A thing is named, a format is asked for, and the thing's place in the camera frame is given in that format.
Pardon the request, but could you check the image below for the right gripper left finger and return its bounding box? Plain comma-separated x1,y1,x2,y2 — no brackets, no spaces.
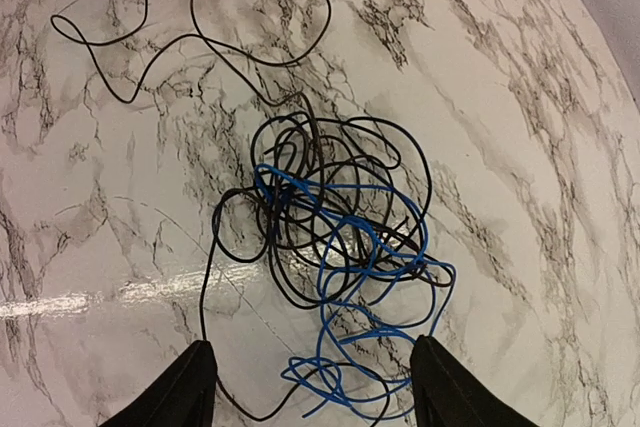
102,340,218,427

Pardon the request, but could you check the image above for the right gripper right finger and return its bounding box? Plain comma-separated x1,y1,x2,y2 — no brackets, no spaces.
410,335,535,427

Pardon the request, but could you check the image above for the blue cable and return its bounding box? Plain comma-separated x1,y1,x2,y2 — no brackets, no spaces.
253,163,456,421

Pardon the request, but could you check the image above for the black cable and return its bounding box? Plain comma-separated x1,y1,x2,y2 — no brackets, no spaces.
199,91,456,421
50,0,332,107

